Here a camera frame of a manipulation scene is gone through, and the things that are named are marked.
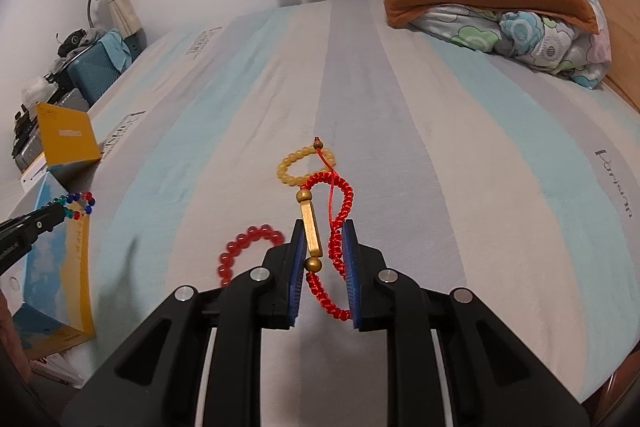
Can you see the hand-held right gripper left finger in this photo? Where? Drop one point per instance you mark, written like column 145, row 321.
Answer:
column 298, row 267

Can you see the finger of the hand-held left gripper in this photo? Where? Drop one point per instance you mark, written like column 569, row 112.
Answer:
column 35, row 219

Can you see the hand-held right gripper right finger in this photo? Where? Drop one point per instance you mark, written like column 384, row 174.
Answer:
column 350, row 267

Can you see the blue and yellow cardboard box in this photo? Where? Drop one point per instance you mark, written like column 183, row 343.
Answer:
column 70, row 137

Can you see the silver radio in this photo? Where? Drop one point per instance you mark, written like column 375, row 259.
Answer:
column 27, row 147

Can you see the stack of papers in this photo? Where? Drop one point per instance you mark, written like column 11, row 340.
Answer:
column 57, row 369

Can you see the white cloth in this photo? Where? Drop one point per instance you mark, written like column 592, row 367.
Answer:
column 36, row 89

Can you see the blue suitcase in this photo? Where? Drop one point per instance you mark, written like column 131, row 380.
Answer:
column 92, row 77

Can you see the black bag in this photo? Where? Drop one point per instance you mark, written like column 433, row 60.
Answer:
column 75, row 41

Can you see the teal cloth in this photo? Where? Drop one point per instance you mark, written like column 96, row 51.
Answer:
column 115, row 47

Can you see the floral quilt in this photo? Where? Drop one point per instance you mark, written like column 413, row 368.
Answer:
column 525, row 37

